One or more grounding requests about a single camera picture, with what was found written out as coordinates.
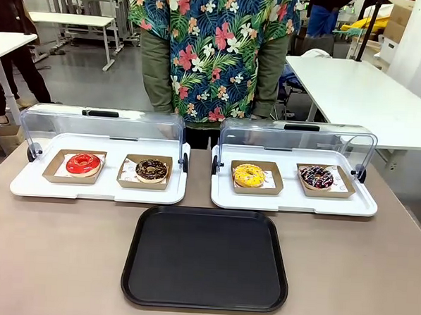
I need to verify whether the person's right forearm green sleeve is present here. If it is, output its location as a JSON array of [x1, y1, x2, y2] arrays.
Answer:
[[136, 27, 179, 115]]

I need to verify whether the person's left forearm green sleeve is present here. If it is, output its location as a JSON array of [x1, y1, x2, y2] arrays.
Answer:
[[252, 32, 291, 121]]

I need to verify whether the yellow glazed donut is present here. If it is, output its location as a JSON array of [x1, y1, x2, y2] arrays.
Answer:
[[232, 162, 267, 190]]

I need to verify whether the chocolate sprinkled donut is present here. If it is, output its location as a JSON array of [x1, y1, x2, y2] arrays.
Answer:
[[135, 157, 169, 185]]

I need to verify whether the brown paper food tray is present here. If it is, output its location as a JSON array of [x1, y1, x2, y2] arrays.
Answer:
[[229, 159, 286, 197], [116, 154, 173, 192], [294, 163, 358, 200], [41, 147, 109, 186]]

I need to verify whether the white display tray base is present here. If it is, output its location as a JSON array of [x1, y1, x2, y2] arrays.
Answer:
[[209, 142, 382, 218], [8, 130, 192, 207]]

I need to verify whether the black plastic serving tray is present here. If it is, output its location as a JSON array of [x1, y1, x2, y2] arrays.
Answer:
[[118, 203, 293, 314]]

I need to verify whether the dark purple drizzled donut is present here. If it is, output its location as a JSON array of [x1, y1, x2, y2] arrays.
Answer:
[[298, 164, 335, 191]]

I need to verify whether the red glazed donut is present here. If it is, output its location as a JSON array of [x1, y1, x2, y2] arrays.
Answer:
[[65, 152, 102, 179]]

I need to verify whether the clear hinged display cover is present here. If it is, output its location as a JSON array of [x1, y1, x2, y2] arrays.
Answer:
[[17, 101, 193, 174], [211, 116, 379, 185]]

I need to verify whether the person in floral shirt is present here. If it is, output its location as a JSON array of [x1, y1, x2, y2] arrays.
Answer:
[[121, 0, 303, 156]]

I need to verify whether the white rectangular table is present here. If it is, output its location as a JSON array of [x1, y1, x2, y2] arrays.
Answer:
[[280, 54, 421, 152]]

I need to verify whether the bystander in blue apron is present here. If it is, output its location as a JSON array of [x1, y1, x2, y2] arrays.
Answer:
[[305, 0, 341, 40]]

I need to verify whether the white desk with metal legs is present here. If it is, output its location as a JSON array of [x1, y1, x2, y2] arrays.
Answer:
[[25, 11, 119, 73]]

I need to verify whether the black metal pole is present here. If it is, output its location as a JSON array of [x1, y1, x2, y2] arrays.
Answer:
[[353, 0, 386, 64]]

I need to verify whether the bystander in dark clothes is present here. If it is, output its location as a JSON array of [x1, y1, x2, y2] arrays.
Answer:
[[0, 0, 58, 129]]

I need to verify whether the brown cardboard box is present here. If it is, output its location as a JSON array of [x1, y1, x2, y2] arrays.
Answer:
[[382, 0, 416, 44]]

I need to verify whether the white table with leg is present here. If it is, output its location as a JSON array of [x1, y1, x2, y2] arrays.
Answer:
[[0, 31, 39, 125]]

